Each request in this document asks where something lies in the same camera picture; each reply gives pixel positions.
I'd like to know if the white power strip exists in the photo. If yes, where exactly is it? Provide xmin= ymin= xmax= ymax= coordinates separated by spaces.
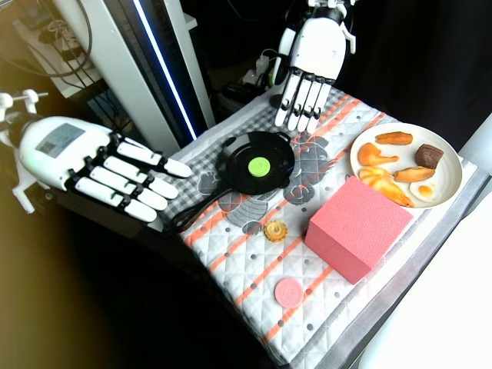
xmin=241 ymin=49 xmax=278 ymax=88

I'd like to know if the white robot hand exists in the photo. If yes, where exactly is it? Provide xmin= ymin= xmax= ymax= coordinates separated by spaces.
xmin=17 ymin=115 xmax=193 ymax=224
xmin=274 ymin=15 xmax=347 ymax=134

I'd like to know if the black power adapter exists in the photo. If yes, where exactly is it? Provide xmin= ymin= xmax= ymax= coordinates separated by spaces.
xmin=221 ymin=81 xmax=266 ymax=105

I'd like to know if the orange toy shrimp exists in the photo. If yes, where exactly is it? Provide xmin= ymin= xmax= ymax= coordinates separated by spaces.
xmin=358 ymin=166 xmax=416 ymax=208

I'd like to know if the yellow butter cookie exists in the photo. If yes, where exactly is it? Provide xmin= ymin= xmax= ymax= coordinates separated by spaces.
xmin=263 ymin=220 xmax=289 ymax=243

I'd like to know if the cream round plate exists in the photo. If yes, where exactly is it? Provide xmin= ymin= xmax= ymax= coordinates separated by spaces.
xmin=349 ymin=122 xmax=464 ymax=210

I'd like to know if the black frying pan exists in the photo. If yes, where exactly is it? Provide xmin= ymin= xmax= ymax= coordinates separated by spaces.
xmin=168 ymin=131 xmax=296 ymax=234

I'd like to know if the black cable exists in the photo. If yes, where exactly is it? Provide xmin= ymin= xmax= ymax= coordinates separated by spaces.
xmin=0 ymin=0 xmax=94 ymax=78

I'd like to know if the quilt with printed bear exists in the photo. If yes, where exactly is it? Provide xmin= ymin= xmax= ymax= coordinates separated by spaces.
xmin=159 ymin=86 xmax=481 ymax=368

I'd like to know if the brown toy chocolate piece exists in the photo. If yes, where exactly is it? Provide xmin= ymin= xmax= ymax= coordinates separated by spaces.
xmin=414 ymin=143 xmax=445 ymax=170

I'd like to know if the golden toy bread piece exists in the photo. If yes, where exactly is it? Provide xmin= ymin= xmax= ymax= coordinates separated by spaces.
xmin=393 ymin=166 xmax=436 ymax=183

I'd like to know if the green sandwich cookie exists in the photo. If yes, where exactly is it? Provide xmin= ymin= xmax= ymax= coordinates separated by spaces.
xmin=248 ymin=156 xmax=272 ymax=178

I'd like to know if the toy fried egg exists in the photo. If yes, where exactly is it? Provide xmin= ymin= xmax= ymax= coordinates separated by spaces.
xmin=408 ymin=180 xmax=438 ymax=201

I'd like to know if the white column with blue light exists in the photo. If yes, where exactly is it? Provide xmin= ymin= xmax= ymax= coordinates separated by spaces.
xmin=53 ymin=0 xmax=216 ymax=155

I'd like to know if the orange toy sweet potato piece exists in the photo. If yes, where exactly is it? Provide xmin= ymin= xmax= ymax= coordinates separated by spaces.
xmin=374 ymin=131 xmax=414 ymax=146

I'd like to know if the orange toy chicken drumstick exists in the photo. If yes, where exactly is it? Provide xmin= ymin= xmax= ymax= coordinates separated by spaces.
xmin=357 ymin=142 xmax=400 ymax=168

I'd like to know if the pink red cube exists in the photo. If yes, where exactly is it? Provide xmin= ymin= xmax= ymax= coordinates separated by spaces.
xmin=305 ymin=175 xmax=414 ymax=285

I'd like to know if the pink sandwich cookie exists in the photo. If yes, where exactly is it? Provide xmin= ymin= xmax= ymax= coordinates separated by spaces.
xmin=274 ymin=278 xmax=304 ymax=309

